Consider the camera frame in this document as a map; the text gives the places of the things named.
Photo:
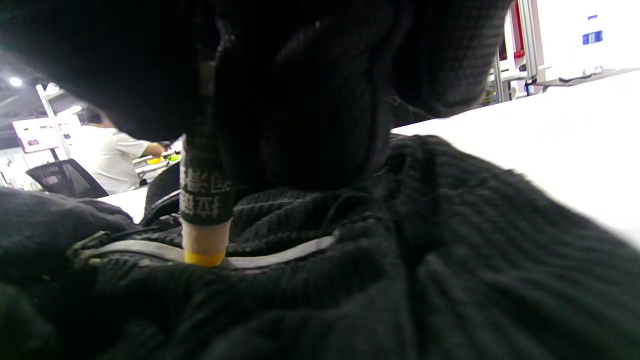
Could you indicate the person's right hand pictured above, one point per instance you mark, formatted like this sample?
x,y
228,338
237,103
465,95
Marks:
x,y
310,100

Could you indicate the person's left hand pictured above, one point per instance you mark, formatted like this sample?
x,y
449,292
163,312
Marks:
x,y
45,225

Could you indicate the white green lubricant stick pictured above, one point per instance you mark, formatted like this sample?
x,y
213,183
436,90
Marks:
x,y
205,200

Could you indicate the black backpack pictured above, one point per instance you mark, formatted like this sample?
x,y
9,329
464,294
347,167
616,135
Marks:
x,y
400,260

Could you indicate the black chair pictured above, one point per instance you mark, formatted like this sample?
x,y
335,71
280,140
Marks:
x,y
65,180

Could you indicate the white display board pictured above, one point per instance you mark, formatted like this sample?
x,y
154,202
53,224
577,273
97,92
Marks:
x,y
40,134

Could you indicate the white cabinet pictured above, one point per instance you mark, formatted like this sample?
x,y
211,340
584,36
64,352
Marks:
x,y
575,35

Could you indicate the aluminium frame post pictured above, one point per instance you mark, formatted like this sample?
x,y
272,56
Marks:
x,y
527,40

